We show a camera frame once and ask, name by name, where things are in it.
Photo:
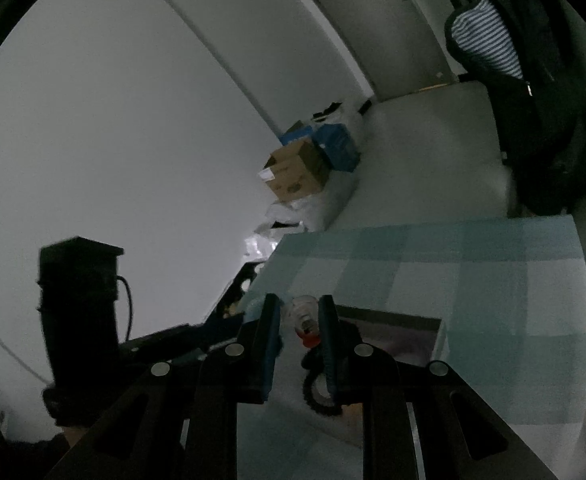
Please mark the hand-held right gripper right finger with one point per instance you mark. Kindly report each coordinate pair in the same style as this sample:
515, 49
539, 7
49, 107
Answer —
328, 345

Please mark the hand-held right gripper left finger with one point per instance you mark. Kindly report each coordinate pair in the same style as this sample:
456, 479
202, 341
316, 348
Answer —
271, 340

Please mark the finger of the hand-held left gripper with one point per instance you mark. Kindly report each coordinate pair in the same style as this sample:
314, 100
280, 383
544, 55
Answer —
163, 342

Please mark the grey box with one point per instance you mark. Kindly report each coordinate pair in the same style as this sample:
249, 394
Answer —
398, 340

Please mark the crumpled white plastic bags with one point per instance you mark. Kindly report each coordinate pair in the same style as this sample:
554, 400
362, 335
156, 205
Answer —
283, 225

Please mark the teal checkered tablecloth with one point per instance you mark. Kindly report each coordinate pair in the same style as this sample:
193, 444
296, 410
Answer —
473, 285

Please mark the brown cardboard box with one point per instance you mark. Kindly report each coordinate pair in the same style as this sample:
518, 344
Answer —
295, 175

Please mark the large blue box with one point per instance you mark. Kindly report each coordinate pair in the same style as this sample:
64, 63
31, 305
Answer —
340, 147

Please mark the flat blue box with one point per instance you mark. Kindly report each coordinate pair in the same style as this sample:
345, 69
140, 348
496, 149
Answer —
298, 136

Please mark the white plastic bag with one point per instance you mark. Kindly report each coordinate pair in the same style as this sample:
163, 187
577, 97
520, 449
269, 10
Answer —
353, 112

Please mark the black jacket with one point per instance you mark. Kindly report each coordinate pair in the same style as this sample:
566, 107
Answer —
548, 135

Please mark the striped shirt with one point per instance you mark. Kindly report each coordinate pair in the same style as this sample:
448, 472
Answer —
488, 40

